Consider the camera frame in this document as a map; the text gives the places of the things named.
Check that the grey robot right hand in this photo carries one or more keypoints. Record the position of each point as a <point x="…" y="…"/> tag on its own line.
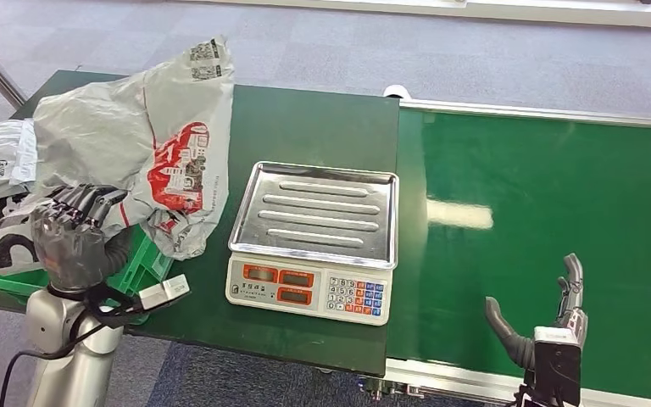
<point x="513" y="342"/>

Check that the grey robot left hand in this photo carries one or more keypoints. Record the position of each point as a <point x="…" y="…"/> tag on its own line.
<point x="70" y="247"/>

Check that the grey plastic mailer package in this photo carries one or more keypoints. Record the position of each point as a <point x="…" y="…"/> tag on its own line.
<point x="134" y="129"/>

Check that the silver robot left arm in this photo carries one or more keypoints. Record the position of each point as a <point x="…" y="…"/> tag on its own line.
<point x="67" y="365"/>

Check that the green conveyor belt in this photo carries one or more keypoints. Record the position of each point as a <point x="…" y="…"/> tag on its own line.
<point x="556" y="185"/>

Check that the green plastic crate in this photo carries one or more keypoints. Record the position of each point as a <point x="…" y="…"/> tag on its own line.
<point x="140" y="269"/>

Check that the white electronic weighing scale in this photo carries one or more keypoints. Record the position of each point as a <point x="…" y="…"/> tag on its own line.
<point x="317" y="213"/>

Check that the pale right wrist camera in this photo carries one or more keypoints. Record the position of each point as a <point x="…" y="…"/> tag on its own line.
<point x="556" y="359"/>

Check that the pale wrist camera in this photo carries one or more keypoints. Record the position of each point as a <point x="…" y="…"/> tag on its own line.
<point x="162" y="292"/>
<point x="556" y="359"/>

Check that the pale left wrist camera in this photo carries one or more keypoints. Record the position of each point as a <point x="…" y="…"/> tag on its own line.
<point x="162" y="292"/>

